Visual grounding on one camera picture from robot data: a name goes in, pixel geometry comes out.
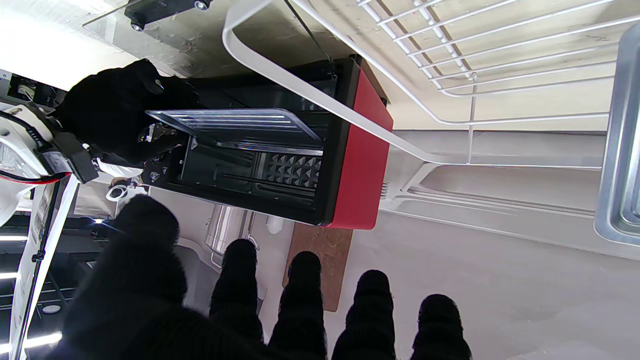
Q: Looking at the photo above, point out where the white wire dish rack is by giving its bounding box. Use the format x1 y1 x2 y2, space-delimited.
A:
222 0 640 171

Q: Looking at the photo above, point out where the red black toaster oven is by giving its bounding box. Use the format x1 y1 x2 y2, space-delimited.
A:
142 55 394 231

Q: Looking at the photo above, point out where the red black right arm cable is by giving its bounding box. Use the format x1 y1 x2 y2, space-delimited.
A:
0 169 71 187

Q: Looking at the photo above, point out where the brown wooden cutting board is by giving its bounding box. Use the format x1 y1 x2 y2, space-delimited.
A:
282 222 353 313

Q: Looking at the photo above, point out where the tall steel stock pot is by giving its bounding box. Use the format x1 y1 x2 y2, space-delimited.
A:
205 205 258 268

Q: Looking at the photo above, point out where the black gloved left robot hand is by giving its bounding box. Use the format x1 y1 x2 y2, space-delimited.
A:
47 194 473 360

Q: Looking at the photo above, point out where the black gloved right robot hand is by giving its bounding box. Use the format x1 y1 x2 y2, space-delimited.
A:
52 59 201 166

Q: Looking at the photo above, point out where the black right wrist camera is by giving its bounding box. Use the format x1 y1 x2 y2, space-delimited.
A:
42 132 101 183

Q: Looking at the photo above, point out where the steel kitchen sink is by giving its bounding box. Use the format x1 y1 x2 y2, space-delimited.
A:
382 162 601 221

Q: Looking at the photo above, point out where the white metal stand frame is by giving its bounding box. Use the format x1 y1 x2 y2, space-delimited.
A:
10 175 81 360

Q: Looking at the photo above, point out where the ribbed metal baking tray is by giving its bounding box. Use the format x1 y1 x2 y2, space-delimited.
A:
594 22 640 248
145 107 325 156

